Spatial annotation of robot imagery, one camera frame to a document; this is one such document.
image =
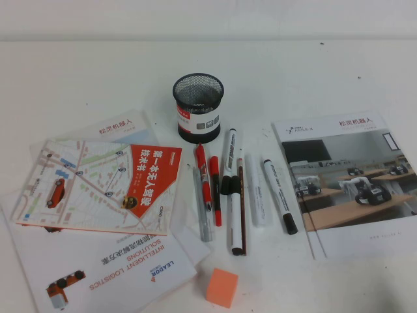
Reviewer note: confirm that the AgileX brochure with classroom photo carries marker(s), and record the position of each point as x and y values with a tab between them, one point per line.
352	195

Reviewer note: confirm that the grey transparent pen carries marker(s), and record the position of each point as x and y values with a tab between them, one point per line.
202	218

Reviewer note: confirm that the red gel pen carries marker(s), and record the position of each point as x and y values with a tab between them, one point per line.
202	172

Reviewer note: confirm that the whiteboard marker with black cap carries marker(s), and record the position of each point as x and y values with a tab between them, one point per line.
277	192
230	153
236	221

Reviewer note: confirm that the orange cube eraser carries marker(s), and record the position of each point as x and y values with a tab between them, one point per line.
221	287

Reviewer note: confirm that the dark red pencil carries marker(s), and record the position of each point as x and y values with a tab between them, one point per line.
241	195

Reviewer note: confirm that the thin red marker pen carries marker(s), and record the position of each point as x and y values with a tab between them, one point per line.
215	189

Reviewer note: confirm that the all white marker pen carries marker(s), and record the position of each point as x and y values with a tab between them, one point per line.
257	192

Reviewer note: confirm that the AgileX brochure with pale cover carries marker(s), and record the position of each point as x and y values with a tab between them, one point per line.
123	127

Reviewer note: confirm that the book with map cover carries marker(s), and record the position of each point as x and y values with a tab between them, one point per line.
97	189

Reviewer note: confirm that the black mesh pen holder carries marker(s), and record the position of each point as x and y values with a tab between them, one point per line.
198	130

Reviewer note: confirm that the Leador logistics brochure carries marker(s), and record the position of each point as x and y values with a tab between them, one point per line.
114	270

